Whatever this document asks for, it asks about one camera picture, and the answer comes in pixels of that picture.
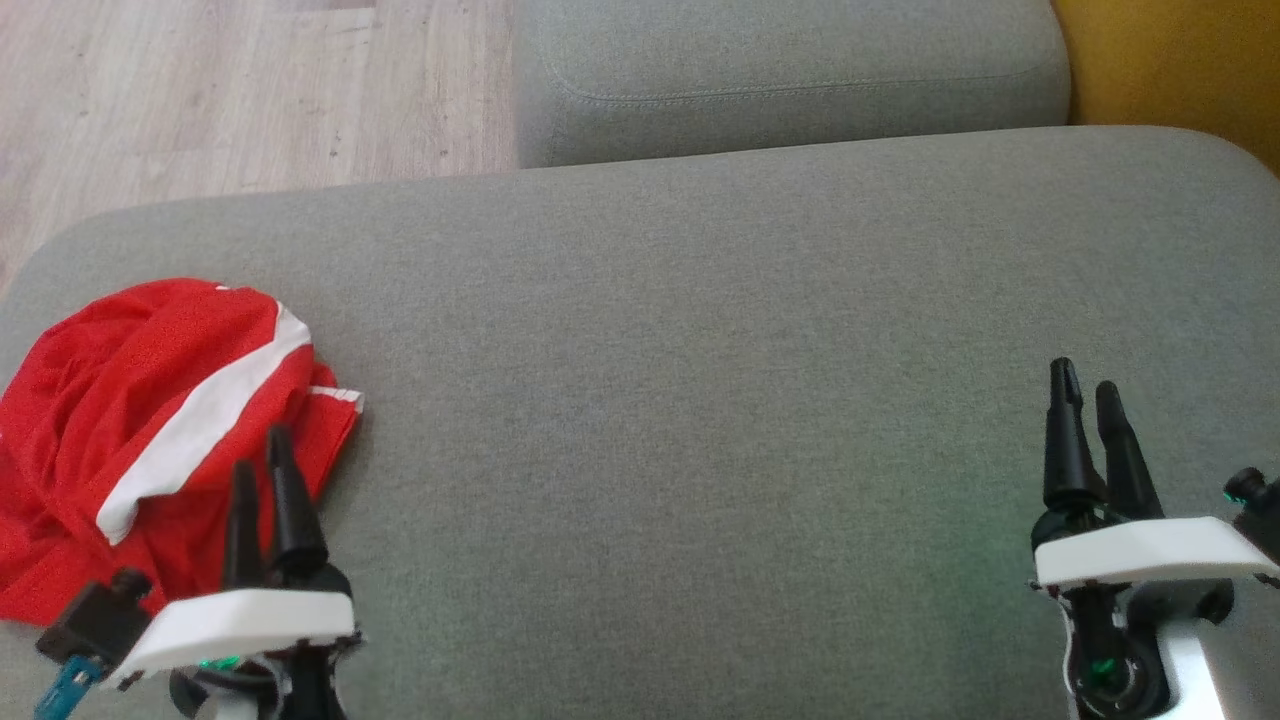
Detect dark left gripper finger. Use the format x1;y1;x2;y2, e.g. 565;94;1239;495
266;425;329;581
225;460;264;589

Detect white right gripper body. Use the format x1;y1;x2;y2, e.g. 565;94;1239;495
1033;505;1280;720

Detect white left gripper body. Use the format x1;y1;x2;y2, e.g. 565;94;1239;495
105;565;359;720

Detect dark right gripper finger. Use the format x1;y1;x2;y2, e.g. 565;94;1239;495
1043;358;1106;511
1095;380;1166;521

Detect red basketball jersey number 23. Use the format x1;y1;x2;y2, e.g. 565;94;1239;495
0;430;346;629

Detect red shorts with white stripes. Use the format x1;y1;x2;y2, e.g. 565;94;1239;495
0;278;366;561

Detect large grey sofa seat cushion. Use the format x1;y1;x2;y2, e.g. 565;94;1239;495
0;125;1280;720

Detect yellow upholstered furniture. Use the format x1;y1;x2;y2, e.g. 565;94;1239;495
1050;0;1280;176

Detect grey sofa cushion with seam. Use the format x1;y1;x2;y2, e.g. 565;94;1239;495
512;0;1071;169

